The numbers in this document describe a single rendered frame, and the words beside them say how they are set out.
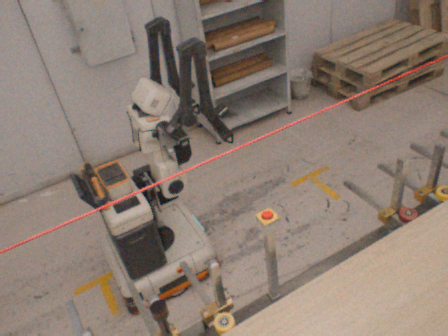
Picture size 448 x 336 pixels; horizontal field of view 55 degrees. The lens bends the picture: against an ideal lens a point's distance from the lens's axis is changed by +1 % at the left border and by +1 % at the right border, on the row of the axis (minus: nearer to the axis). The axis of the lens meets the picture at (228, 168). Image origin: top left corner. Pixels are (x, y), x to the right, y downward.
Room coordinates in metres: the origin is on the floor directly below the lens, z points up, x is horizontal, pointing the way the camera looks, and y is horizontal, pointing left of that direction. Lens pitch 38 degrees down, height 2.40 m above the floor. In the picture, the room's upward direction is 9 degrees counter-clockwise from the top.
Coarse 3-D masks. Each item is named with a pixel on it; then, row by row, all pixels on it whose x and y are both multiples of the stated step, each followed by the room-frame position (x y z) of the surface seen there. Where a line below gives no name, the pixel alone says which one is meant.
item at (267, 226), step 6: (264, 210) 1.23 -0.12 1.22; (270, 210) 1.22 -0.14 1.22; (258, 216) 1.20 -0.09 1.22; (276, 216) 1.19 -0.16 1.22; (258, 222) 1.20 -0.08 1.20; (264, 222) 1.17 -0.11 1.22; (270, 222) 1.16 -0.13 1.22; (276, 222) 1.17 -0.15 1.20; (264, 228) 1.16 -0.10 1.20; (270, 228) 1.16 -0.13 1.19; (276, 228) 1.17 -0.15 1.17; (264, 234) 1.16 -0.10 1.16; (270, 234) 1.16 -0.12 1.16
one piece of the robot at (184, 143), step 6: (180, 132) 2.18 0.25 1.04; (186, 132) 2.17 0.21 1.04; (180, 138) 2.12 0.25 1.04; (186, 138) 2.10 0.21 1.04; (180, 144) 2.08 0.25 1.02; (186, 144) 2.09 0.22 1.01; (168, 150) 2.07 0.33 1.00; (174, 150) 2.07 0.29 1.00; (180, 150) 2.08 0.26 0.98; (186, 150) 2.09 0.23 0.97; (180, 156) 2.08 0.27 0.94; (186, 156) 2.09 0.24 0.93; (180, 162) 2.07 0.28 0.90
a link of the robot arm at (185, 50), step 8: (192, 40) 2.08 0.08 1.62; (200, 40) 2.06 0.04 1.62; (176, 48) 2.06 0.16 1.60; (184, 48) 2.02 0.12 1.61; (192, 48) 2.02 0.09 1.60; (184, 56) 2.01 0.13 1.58; (192, 56) 2.03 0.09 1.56; (184, 64) 2.01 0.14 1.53; (184, 72) 2.01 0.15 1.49; (184, 80) 2.01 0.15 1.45; (184, 88) 2.00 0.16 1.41; (184, 96) 2.00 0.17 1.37; (184, 104) 1.99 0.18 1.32; (192, 104) 2.02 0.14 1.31; (176, 112) 2.05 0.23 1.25; (184, 112) 1.99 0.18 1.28; (192, 112) 1.98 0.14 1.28; (184, 120) 1.96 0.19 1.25; (192, 120) 1.98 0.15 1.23
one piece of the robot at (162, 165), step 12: (132, 120) 2.15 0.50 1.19; (144, 120) 2.04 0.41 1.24; (156, 120) 2.04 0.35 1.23; (168, 120) 2.06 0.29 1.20; (132, 132) 2.16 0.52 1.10; (144, 132) 2.00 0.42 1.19; (144, 144) 2.05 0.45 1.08; (156, 144) 2.08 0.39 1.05; (156, 156) 2.08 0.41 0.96; (168, 156) 2.12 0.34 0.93; (156, 168) 2.10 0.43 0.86; (168, 168) 2.06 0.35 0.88; (180, 168) 2.15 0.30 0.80; (156, 180) 2.14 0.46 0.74; (168, 180) 2.05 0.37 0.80; (180, 180) 2.08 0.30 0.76; (168, 192) 2.04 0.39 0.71; (180, 192) 2.07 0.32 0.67
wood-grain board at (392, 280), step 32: (416, 224) 1.33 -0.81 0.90; (352, 256) 1.20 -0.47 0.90; (384, 256) 1.17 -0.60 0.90; (416, 256) 1.15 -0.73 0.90; (320, 288) 1.06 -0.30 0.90; (352, 288) 1.04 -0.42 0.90; (384, 288) 1.02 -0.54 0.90; (416, 288) 1.00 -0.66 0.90; (256, 320) 0.96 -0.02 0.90; (288, 320) 0.94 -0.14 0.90; (320, 320) 0.92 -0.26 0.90; (352, 320) 0.90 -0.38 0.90; (384, 320) 0.88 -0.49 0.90; (416, 320) 0.87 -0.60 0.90
